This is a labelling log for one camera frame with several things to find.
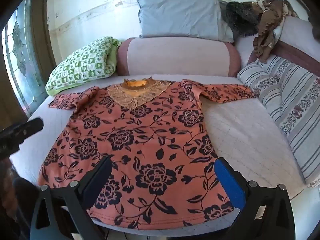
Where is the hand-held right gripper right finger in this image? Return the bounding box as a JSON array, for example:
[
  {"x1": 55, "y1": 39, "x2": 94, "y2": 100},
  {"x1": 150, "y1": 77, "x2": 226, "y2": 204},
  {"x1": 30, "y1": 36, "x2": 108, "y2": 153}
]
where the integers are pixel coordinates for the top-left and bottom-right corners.
[{"x1": 214, "y1": 157, "x2": 296, "y2": 240}]

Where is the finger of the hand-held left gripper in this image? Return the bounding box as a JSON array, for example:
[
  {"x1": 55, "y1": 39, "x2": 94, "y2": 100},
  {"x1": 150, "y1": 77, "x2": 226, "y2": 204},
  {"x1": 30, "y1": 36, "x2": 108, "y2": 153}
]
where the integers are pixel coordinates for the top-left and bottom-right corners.
[{"x1": 0, "y1": 117, "x2": 44, "y2": 142}]

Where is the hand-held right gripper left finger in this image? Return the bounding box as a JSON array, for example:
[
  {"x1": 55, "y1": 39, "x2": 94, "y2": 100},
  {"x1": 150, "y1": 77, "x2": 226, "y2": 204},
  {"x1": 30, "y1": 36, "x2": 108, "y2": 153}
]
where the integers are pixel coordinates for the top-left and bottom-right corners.
[{"x1": 29, "y1": 155, "x2": 118, "y2": 240}]

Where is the orange floral shirt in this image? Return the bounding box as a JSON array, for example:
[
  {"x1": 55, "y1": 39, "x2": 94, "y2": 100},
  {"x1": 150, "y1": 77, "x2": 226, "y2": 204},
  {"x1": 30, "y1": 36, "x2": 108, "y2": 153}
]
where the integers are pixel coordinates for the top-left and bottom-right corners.
[{"x1": 37, "y1": 78, "x2": 257, "y2": 230}]

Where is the bed with white quilted sheet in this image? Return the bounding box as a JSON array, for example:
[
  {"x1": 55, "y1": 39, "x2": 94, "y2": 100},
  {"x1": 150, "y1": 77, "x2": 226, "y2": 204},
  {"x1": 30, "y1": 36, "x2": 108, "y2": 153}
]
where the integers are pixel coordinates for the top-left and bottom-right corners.
[{"x1": 10, "y1": 74, "x2": 320, "y2": 238}]

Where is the stained glass window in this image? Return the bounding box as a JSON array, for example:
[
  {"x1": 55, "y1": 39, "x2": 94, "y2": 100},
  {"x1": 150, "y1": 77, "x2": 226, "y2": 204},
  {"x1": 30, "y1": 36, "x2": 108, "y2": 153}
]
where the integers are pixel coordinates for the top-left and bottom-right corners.
[{"x1": 2, "y1": 0, "x2": 48, "y2": 110}]

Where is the green white patterned pillow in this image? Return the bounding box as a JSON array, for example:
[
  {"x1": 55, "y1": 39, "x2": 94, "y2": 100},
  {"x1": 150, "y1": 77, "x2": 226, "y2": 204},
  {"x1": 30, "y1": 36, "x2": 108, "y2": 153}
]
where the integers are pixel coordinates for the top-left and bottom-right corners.
[{"x1": 45, "y1": 36, "x2": 122, "y2": 97}]

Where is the small striped floral pillow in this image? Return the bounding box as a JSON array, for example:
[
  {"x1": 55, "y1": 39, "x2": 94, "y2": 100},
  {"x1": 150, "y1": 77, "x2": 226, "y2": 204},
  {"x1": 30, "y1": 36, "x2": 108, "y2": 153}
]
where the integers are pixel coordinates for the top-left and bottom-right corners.
[{"x1": 236, "y1": 63, "x2": 284, "y2": 122}]

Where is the large striped floral pillow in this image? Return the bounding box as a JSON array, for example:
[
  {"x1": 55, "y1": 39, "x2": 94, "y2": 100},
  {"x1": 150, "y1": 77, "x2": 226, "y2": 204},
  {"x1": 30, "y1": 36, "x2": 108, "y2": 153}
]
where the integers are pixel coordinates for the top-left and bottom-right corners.
[{"x1": 259, "y1": 55, "x2": 320, "y2": 188}]

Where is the pink white bolster cushion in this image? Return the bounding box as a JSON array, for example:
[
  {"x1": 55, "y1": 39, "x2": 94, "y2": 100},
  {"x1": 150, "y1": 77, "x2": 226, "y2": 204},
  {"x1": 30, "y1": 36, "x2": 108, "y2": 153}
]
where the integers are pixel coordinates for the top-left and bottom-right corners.
[{"x1": 117, "y1": 37, "x2": 242, "y2": 77}]

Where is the white maroon bolster cushion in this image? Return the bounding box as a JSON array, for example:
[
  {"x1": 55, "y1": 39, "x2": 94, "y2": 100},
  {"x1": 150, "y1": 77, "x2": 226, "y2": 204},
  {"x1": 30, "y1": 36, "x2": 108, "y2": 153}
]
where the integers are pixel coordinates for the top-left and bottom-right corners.
[{"x1": 235, "y1": 16, "x2": 320, "y2": 80}]

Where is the brown ruffled garment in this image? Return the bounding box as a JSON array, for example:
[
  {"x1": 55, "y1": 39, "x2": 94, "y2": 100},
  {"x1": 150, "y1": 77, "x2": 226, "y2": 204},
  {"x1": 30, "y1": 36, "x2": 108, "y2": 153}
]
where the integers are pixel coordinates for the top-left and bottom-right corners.
[{"x1": 251, "y1": 0, "x2": 299, "y2": 64}]

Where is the dark furry garment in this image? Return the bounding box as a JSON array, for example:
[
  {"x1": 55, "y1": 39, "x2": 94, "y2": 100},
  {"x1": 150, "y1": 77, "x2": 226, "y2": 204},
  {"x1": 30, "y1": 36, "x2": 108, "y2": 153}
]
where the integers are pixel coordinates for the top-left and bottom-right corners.
[{"x1": 221, "y1": 1, "x2": 264, "y2": 39}]

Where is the grey blue pillow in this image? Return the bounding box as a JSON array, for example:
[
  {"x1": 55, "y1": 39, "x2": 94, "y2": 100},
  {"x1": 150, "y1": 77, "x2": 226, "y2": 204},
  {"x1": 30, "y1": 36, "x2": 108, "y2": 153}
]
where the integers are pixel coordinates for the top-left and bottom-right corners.
[{"x1": 136, "y1": 0, "x2": 234, "y2": 43}]

